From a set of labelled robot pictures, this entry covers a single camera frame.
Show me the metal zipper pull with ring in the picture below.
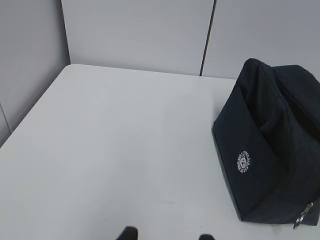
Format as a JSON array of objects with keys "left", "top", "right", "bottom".
[{"left": 293, "top": 202, "right": 314, "bottom": 230}]

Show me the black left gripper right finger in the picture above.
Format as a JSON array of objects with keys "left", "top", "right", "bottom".
[{"left": 199, "top": 234, "right": 214, "bottom": 240}]

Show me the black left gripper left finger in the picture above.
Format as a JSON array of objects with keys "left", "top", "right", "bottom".
[{"left": 117, "top": 226, "right": 138, "bottom": 240}]

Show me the dark blue fabric bag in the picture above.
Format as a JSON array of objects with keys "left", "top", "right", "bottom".
[{"left": 211, "top": 58, "right": 320, "bottom": 226}]

